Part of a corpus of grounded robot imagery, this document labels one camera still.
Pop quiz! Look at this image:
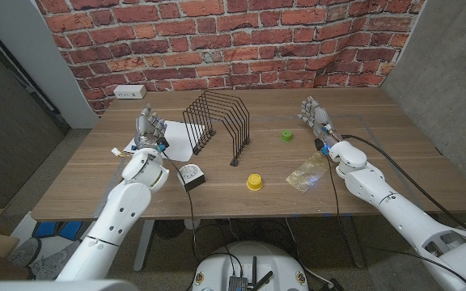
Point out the black round floor stand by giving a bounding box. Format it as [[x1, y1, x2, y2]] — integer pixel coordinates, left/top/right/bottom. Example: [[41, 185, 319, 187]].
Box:
[[155, 220, 185, 240]]

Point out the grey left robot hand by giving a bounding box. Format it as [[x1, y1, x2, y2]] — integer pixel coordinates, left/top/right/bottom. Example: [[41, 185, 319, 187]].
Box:
[[134, 103, 170, 151]]

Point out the gold foil sheet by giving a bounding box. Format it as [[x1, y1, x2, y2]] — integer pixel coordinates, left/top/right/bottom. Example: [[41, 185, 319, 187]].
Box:
[[285, 152, 331, 195]]

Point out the white and black stopwatch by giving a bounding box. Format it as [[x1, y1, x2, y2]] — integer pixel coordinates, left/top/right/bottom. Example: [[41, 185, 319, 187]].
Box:
[[176, 163, 206, 192]]

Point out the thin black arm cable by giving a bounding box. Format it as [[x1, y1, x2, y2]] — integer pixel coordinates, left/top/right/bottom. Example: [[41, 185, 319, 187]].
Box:
[[162, 150, 198, 259], [324, 153, 466, 285]]

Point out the yellow plastic cup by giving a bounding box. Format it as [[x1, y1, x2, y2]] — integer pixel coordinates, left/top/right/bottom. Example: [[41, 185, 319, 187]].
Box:
[[246, 173, 264, 192]]

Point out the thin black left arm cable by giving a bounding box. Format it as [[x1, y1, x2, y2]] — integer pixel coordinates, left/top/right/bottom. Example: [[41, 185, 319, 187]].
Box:
[[162, 150, 198, 259]]

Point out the grey sneaker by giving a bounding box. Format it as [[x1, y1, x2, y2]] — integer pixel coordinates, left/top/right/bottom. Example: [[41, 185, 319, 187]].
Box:
[[32, 238, 87, 280], [8, 237, 42, 268]]

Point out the white paper sheet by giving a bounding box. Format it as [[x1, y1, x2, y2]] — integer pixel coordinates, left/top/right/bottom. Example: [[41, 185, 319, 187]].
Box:
[[123, 120, 206, 162]]

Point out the white power strip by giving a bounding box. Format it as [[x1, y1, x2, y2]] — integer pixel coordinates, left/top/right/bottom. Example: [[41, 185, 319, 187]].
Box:
[[113, 84, 147, 100]]

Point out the grey electronics box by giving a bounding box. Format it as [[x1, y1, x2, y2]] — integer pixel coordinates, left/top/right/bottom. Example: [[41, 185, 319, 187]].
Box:
[[227, 276, 248, 291]]

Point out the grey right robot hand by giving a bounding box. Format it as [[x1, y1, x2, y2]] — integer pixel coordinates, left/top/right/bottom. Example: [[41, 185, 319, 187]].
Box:
[[297, 95, 343, 153]]

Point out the black wire rack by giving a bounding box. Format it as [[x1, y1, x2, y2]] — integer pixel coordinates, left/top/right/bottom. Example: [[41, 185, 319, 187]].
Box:
[[181, 90, 251, 167]]

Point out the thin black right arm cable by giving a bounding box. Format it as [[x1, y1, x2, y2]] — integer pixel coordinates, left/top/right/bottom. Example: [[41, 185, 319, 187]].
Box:
[[324, 153, 466, 285]]

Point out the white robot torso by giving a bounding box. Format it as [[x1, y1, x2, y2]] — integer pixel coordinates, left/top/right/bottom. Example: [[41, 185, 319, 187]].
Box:
[[191, 241, 310, 291]]

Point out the red brick printed backdrop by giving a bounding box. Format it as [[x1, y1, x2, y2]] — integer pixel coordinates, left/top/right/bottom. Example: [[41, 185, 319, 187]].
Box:
[[34, 0, 426, 116]]

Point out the metal table leg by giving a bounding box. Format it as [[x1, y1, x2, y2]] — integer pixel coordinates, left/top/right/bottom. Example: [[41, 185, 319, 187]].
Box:
[[133, 220, 156, 272], [340, 216, 366, 268]]

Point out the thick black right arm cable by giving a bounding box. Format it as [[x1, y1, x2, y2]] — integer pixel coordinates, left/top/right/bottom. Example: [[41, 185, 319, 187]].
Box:
[[341, 134, 466, 234]]

